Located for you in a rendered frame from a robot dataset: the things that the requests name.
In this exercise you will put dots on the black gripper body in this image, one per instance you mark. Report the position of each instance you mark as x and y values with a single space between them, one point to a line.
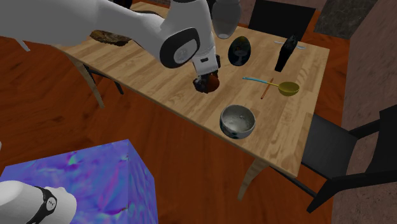
201 84

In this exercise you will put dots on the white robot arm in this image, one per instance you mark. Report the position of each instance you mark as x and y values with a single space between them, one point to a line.
130 21

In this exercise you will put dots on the brown round ball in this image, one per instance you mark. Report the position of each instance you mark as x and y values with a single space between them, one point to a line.
214 83

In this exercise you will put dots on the dark egg-shaped ornament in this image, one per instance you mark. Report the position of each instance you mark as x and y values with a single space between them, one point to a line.
239 51

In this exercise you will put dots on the grey bowl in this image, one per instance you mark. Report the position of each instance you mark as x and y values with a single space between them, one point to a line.
237 121

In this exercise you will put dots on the light wooden table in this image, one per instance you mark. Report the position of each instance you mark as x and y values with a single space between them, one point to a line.
149 71

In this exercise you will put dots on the brown wooden stick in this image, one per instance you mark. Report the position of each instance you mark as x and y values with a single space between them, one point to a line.
266 89

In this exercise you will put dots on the grey glass vase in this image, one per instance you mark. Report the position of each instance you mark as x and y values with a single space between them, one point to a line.
226 18

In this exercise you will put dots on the black upright bottle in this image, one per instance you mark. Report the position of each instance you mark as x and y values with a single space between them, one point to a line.
284 56

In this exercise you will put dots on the dark brown flat rock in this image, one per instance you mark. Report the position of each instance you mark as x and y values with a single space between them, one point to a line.
110 37

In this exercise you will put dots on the pale silver spoon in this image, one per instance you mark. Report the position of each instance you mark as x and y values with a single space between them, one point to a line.
301 47

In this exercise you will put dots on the purple patterned robot stand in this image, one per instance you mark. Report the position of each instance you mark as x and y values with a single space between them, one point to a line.
102 180

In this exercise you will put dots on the black chair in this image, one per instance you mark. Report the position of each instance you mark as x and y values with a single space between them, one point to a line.
332 145

